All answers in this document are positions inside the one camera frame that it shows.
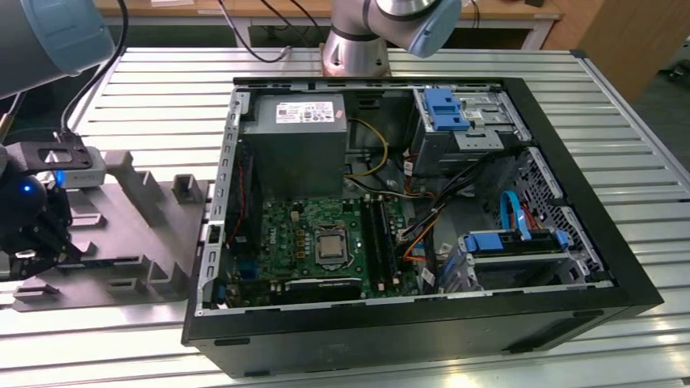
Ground black white wire bundle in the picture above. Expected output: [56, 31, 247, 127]
[344, 175, 435, 200]

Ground blue drive bay latch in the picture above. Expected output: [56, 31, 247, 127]
[423, 87, 471, 133]

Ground thin red wire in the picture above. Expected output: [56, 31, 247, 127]
[224, 159, 255, 248]

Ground green Dell motherboard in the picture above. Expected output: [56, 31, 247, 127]
[257, 192, 428, 303]

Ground metal socket cover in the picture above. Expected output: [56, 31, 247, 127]
[311, 230, 352, 268]

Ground wooden cabinet panel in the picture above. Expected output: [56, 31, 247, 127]
[543, 0, 690, 104]

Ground yellow black power wire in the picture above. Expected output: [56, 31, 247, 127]
[345, 116, 389, 178]

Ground wooden desk white legs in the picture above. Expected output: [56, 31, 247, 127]
[96, 0, 564, 50]

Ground black cable bundle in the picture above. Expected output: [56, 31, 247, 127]
[401, 150, 511, 242]

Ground hard disk blue carrier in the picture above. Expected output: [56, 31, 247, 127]
[463, 229, 570, 255]

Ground silver CPU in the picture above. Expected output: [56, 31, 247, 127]
[315, 234, 349, 260]

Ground CPU socket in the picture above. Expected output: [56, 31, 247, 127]
[307, 223, 356, 272]

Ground red orange yellow wires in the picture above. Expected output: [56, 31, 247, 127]
[403, 226, 435, 264]

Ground grey power supply unit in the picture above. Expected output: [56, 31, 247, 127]
[239, 93, 349, 200]

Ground red orange labelled wires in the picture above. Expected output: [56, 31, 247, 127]
[399, 151, 435, 200]

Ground grey metal drive cage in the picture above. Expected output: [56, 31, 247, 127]
[412, 86, 532, 173]

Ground black open PC case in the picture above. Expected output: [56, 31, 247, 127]
[180, 75, 664, 380]

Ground black camera cable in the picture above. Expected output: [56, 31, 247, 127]
[53, 0, 130, 142]

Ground grey wrist camera black bracket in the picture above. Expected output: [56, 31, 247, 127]
[20, 141, 108, 190]

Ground blue flat data wire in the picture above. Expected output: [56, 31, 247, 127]
[499, 188, 535, 242]
[435, 248, 475, 298]

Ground black graphics card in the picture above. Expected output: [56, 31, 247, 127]
[283, 276, 364, 303]

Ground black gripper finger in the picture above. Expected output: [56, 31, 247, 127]
[50, 226, 85, 259]
[8, 250, 58, 280]

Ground grey parts rack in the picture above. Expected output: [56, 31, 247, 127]
[9, 149, 212, 313]

